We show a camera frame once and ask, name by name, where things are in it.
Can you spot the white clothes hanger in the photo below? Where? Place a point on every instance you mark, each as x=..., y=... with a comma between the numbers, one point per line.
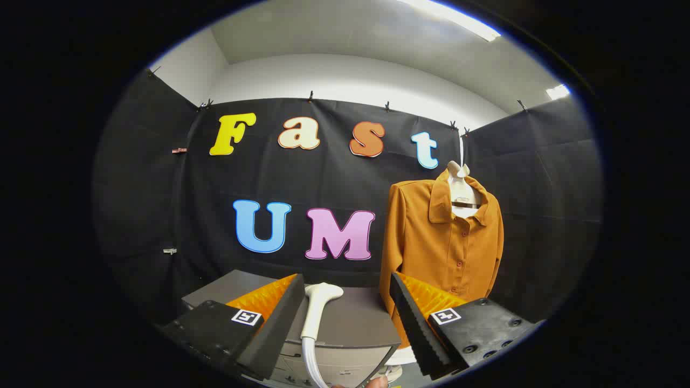
x=462, y=191

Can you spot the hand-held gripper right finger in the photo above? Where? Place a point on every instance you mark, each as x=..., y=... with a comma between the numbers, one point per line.
x=418, y=334

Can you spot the long ceiling light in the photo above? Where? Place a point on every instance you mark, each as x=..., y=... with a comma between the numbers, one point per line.
x=458, y=19

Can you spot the small ceiling light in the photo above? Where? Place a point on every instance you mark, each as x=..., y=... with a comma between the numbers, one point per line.
x=558, y=91

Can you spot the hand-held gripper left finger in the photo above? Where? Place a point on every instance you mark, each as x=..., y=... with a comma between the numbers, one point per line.
x=275, y=334

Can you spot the row of black cloth clips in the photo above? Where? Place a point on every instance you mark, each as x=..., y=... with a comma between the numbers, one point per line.
x=311, y=97

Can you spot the orange button shirt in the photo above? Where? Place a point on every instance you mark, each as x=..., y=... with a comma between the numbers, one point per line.
x=447, y=253

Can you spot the grey drawer cabinet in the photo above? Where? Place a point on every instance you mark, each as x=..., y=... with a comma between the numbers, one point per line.
x=350, y=318

